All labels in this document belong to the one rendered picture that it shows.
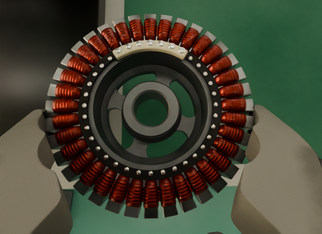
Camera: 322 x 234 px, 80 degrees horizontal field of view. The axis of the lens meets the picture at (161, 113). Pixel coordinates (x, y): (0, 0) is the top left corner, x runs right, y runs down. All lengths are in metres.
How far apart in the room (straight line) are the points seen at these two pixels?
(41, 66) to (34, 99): 0.03
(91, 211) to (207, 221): 0.52
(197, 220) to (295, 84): 0.85
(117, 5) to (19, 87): 0.13
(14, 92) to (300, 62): 0.27
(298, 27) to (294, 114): 0.09
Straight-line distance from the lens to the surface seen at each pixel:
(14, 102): 0.21
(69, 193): 1.02
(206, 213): 1.00
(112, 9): 0.24
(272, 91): 0.22
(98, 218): 1.02
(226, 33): 0.23
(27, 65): 0.21
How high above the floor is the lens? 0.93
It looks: 80 degrees down
